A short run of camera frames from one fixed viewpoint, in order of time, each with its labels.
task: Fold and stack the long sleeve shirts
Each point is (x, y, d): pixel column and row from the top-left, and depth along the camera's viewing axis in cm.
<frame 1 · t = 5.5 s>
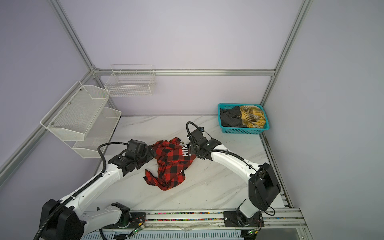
left hand: (149, 155, 83), fingers open
right hand: (194, 146, 85), fingers open
red black plaid shirt: (173, 157, 90), point 8 cm above the table
teal plastic basket: (242, 129, 106), point 7 cm above the table
dark grey shirt: (231, 117, 112), point 8 cm above the table
yellow plaid shirt: (252, 116, 106), point 13 cm above the table

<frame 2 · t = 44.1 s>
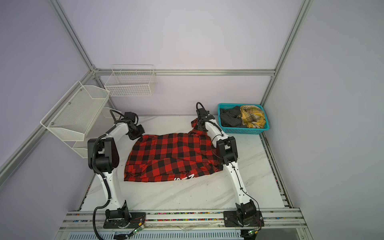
left hand: (141, 134, 102), fingers closed
right hand: (204, 126, 111), fingers closed
red black plaid shirt: (171, 156, 98), on the table
the other named things where they were.

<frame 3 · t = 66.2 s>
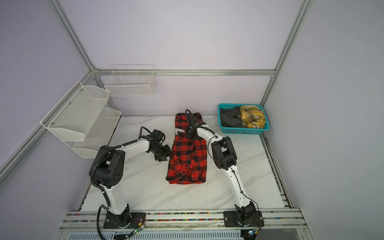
left hand: (170, 157, 93), fingers open
right hand: (187, 135, 107), fingers closed
red black plaid shirt: (187, 164, 92), point 3 cm above the table
the other named things where they were.

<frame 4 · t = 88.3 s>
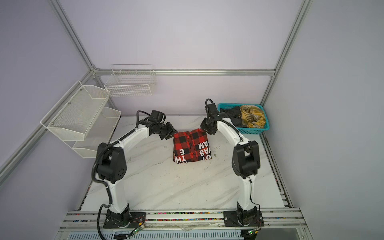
left hand: (176, 133, 92), fingers open
right hand: (201, 127, 94), fingers open
red black plaid shirt: (191, 146, 91), point 11 cm above the table
the other named things where they were.

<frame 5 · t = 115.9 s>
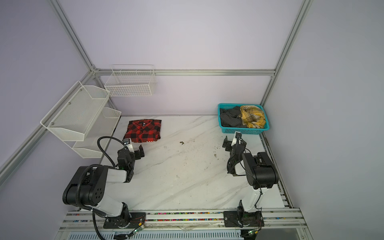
left hand: (132, 147, 93), fingers open
right hand: (233, 136, 95), fingers open
red black plaid shirt: (143, 130, 107), point 5 cm above the table
the other named things where they were.

